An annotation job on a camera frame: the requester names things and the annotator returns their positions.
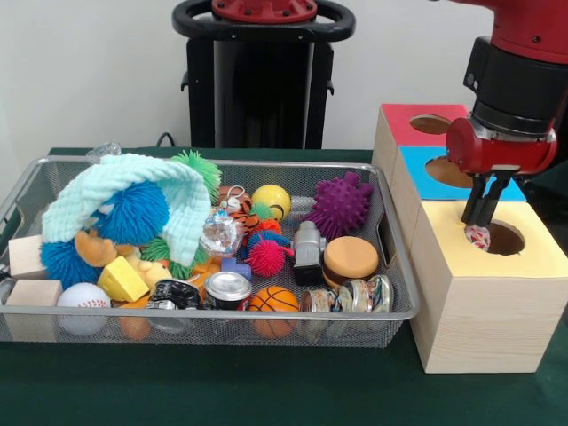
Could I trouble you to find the yellow smiley ball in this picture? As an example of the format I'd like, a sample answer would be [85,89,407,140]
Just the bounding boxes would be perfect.
[251,184,293,222]

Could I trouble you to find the blue koosh ball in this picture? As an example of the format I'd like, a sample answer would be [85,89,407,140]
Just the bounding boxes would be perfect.
[91,179,172,248]

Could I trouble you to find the grey toy robot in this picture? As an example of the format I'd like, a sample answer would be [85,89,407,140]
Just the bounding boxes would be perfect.
[291,220,328,287]

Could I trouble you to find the wooden box three holes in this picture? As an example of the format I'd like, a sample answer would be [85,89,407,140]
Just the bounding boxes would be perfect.
[371,103,568,374]

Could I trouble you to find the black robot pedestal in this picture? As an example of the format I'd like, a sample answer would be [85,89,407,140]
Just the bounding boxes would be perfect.
[171,0,357,150]

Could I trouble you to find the white baseball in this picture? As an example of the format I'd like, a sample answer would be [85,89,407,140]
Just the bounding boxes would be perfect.
[56,282,112,336]

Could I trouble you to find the toy hamburger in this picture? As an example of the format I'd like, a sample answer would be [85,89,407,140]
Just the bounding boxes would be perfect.
[322,236,381,288]

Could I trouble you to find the dark green table cloth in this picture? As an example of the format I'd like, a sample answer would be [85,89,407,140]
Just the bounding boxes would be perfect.
[0,146,568,426]
[527,175,568,214]

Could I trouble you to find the purple spiky ball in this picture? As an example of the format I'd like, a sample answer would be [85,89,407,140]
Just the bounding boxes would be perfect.
[304,171,374,241]

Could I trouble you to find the pink spiky rubber ball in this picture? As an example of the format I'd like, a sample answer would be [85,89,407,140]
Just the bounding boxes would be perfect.
[246,239,296,279]

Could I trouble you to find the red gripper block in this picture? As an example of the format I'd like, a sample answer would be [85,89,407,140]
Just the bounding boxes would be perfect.
[446,115,558,226]

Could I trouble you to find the small orange basketball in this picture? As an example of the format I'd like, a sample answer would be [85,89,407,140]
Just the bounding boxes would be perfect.
[248,286,302,341]

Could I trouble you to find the colourful polka-dot cloth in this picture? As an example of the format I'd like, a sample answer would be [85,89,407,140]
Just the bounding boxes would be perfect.
[464,224,492,252]

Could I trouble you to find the silver drink can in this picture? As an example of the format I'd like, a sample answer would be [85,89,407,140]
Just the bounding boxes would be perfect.
[203,270,253,312]

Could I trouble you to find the mint green waffle cloth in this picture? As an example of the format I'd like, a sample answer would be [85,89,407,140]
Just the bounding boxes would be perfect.
[42,153,213,265]

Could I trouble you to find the shallow silver mesh bin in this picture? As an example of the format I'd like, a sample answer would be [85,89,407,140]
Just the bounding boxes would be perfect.
[0,154,421,350]

